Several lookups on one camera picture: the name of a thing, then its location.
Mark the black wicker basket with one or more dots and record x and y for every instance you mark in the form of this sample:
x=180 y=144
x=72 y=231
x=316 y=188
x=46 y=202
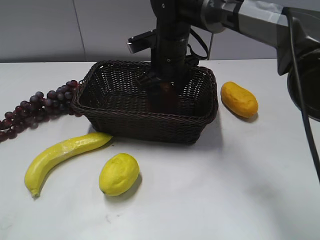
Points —
x=110 y=99

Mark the yellow lemon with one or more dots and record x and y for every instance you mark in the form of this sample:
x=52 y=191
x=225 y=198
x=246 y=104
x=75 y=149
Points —
x=118 y=174

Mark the yellow banana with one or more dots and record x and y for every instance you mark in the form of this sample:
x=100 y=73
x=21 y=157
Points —
x=56 y=154

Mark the orange mango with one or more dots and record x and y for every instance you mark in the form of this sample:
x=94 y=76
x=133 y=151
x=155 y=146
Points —
x=239 y=100

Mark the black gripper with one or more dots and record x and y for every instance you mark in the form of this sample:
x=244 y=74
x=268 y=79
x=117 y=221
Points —
x=167 y=65

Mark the purple grape bunch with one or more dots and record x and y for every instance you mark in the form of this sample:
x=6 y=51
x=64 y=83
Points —
x=38 y=109

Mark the red apple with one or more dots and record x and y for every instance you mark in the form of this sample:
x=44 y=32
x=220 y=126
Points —
x=162 y=98

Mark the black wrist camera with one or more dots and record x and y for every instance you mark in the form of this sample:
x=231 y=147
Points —
x=141 y=41

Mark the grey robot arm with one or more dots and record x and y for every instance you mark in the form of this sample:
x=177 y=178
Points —
x=293 y=32

